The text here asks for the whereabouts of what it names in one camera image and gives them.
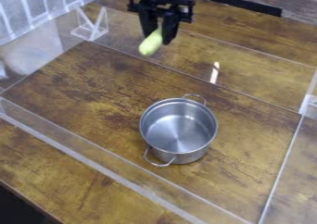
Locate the clear acrylic triangle stand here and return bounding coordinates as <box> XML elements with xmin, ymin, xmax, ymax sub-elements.
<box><xmin>71</xmin><ymin>7</ymin><xmax>108</xmax><ymax>42</ymax></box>

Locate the stainless steel pot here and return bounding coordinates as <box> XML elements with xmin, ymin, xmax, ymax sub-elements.
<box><xmin>139</xmin><ymin>93</ymin><xmax>218</xmax><ymax>168</ymax></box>

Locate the black bar on table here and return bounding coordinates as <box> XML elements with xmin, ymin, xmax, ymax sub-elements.
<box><xmin>207</xmin><ymin>0</ymin><xmax>282</xmax><ymax>17</ymax></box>

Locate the clear acrylic barrier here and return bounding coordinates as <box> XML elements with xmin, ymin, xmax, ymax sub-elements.
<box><xmin>0</xmin><ymin>96</ymin><xmax>250</xmax><ymax>224</ymax></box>

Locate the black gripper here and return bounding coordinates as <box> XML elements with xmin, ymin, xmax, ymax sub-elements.
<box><xmin>127</xmin><ymin>0</ymin><xmax>195</xmax><ymax>45</ymax></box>

